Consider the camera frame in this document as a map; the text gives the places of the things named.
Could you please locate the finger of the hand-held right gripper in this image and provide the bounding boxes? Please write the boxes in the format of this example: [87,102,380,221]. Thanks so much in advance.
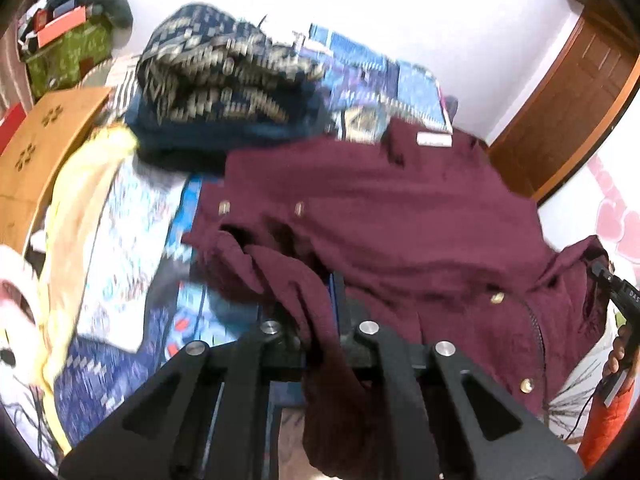
[587,259,617,288]

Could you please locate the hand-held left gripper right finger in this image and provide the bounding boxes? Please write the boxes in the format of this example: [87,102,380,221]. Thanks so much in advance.
[326,271,587,480]

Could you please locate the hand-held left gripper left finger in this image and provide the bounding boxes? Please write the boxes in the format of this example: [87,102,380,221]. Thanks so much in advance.
[59,319,307,480]

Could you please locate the maroon button shirt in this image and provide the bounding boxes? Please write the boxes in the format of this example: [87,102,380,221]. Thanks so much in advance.
[181,117,612,480]

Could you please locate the person's right hand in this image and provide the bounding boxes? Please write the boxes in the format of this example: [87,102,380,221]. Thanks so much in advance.
[601,324,633,377]

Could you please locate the brown wooden door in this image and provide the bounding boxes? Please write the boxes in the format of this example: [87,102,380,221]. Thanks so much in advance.
[486,10,640,203]

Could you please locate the blue patchwork quilt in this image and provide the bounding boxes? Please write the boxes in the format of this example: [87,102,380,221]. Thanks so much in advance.
[52,22,455,426]

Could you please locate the yellow cloth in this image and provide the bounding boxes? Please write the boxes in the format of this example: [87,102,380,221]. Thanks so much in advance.
[36,126,142,457]

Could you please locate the dark navy garment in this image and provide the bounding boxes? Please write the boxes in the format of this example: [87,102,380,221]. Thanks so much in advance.
[124,80,342,177]

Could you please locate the wooden lap table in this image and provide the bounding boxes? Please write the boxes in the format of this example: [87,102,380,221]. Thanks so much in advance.
[0,86,114,257]

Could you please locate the navy patterned knit sweater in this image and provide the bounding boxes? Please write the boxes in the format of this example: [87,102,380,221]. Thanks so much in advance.
[136,4,327,127]

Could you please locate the striped bed sheet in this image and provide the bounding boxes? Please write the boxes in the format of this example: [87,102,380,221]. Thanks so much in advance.
[97,57,143,123]

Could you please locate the red box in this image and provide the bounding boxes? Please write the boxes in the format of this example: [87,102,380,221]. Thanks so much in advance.
[0,102,27,155]

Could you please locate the brown striped curtain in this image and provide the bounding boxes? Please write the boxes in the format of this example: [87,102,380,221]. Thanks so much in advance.
[0,30,32,117]

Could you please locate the orange box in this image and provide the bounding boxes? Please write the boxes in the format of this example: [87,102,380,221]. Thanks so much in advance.
[36,5,90,48]

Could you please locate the grey padded jacket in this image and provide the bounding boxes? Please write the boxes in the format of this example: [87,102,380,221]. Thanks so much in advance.
[82,0,134,30]

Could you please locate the tangled cables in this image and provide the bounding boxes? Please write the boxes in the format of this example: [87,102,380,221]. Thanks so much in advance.
[0,390,58,466]

